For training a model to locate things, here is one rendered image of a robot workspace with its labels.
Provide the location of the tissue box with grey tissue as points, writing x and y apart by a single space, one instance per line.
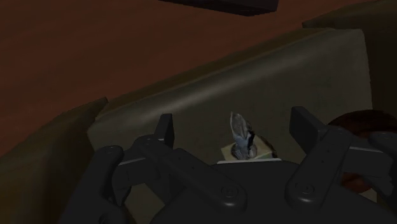
243 145

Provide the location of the brown round bowl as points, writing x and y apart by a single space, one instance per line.
363 122

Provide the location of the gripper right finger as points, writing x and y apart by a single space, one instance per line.
322 161

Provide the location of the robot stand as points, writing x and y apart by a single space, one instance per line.
235 5

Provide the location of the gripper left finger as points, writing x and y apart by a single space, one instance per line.
198 176

